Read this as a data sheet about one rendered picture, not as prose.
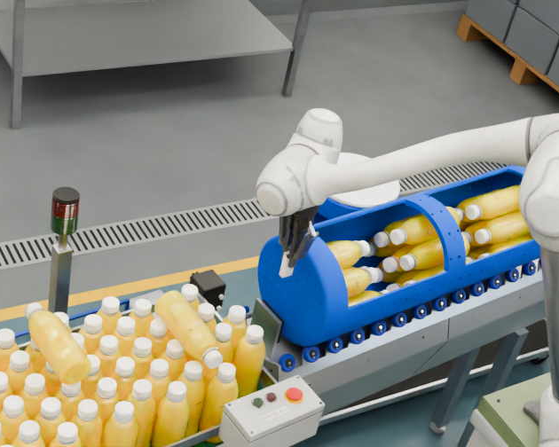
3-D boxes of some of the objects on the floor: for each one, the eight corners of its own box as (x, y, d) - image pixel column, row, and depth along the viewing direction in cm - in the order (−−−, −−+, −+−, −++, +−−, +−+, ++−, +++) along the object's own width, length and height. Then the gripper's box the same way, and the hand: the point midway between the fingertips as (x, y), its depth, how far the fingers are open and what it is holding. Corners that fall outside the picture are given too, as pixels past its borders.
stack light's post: (51, 527, 309) (74, 249, 244) (38, 532, 307) (58, 254, 242) (44, 517, 311) (66, 239, 246) (32, 522, 309) (51, 244, 244)
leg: (474, 458, 364) (531, 332, 327) (462, 464, 361) (519, 337, 324) (462, 446, 367) (518, 320, 330) (452, 452, 364) (507, 325, 327)
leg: (447, 431, 372) (500, 305, 335) (436, 436, 369) (489, 309, 332) (436, 420, 375) (489, 294, 339) (426, 426, 372) (476, 299, 335)
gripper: (274, 182, 228) (256, 262, 242) (309, 215, 220) (288, 296, 234) (301, 175, 232) (281, 254, 246) (335, 207, 224) (313, 287, 238)
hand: (287, 263), depth 238 cm, fingers closed
